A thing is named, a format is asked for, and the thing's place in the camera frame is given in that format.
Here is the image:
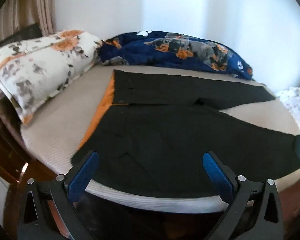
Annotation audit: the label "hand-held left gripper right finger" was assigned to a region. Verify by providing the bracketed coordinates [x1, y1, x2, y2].
[202, 151, 283, 240]

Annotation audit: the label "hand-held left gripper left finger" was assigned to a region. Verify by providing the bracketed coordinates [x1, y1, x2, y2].
[17, 150, 100, 240]

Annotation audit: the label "black pants with orange lining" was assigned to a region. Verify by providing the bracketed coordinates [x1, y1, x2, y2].
[72, 69, 300, 198]

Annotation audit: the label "white dotted cloth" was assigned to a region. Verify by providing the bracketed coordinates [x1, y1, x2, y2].
[275, 75, 300, 140]

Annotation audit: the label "beige woven mattress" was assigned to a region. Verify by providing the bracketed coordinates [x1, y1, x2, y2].
[20, 64, 300, 214]

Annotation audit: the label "floral white orange pillow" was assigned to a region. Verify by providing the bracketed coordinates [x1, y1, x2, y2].
[0, 29, 104, 126]

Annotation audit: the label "navy dog print blanket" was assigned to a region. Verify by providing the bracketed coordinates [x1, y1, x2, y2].
[100, 30, 254, 81]

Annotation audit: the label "dark headboard panel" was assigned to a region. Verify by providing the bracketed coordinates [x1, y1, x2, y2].
[5, 23, 43, 42]

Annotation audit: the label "beige pleated curtain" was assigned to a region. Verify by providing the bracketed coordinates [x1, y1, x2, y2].
[0, 0, 56, 48]

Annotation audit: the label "dark wooden bed frame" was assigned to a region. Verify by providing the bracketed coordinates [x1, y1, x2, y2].
[0, 85, 59, 189]

